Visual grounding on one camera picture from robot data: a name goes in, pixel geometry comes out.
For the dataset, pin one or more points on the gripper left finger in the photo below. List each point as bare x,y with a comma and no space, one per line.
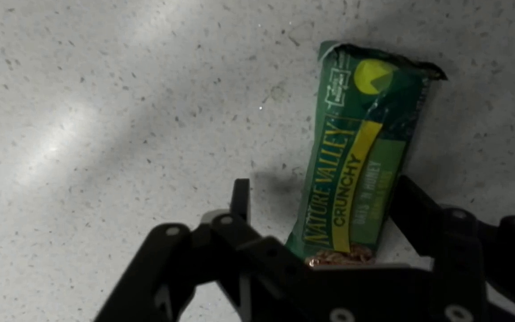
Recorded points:
221,241

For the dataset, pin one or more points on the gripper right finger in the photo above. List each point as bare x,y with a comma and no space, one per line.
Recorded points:
458,241

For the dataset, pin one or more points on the green snack bar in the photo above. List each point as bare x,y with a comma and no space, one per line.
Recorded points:
358,152

